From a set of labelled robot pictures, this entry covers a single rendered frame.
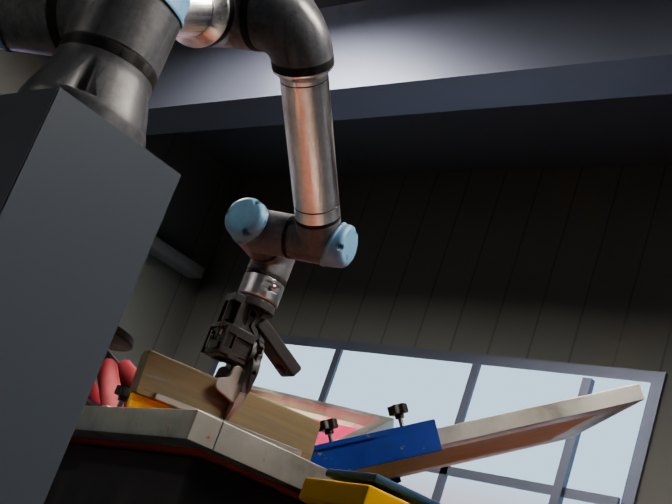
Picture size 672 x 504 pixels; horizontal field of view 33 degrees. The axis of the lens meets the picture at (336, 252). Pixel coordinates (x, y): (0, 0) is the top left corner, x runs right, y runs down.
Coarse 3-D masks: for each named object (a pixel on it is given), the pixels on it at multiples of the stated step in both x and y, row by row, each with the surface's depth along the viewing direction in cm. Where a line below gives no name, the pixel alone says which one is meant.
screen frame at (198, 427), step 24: (96, 408) 164; (120, 408) 157; (144, 408) 151; (96, 432) 161; (120, 432) 153; (144, 432) 147; (168, 432) 142; (192, 432) 137; (216, 432) 139; (240, 432) 141; (216, 456) 142; (240, 456) 141; (264, 456) 143; (288, 456) 144; (288, 480) 144
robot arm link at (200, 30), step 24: (0, 0) 134; (24, 0) 132; (192, 0) 161; (216, 0) 166; (240, 0) 168; (0, 24) 135; (24, 24) 133; (192, 24) 163; (216, 24) 167; (240, 24) 169; (0, 48) 140; (24, 48) 137; (48, 48) 134; (240, 48) 174
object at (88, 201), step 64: (0, 128) 119; (64, 128) 116; (0, 192) 113; (64, 192) 116; (128, 192) 122; (0, 256) 111; (64, 256) 117; (128, 256) 122; (0, 320) 111; (64, 320) 117; (0, 384) 112; (64, 384) 117; (0, 448) 112; (64, 448) 117
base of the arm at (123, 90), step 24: (72, 48) 125; (96, 48) 125; (120, 48) 126; (48, 72) 123; (72, 72) 123; (96, 72) 123; (120, 72) 125; (144, 72) 128; (96, 96) 122; (120, 96) 124; (144, 96) 128; (120, 120) 123; (144, 120) 130; (144, 144) 128
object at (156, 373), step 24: (144, 360) 188; (168, 360) 190; (144, 384) 187; (168, 384) 189; (192, 384) 191; (216, 408) 193; (240, 408) 196; (264, 408) 199; (288, 408) 202; (264, 432) 198; (288, 432) 201; (312, 432) 204
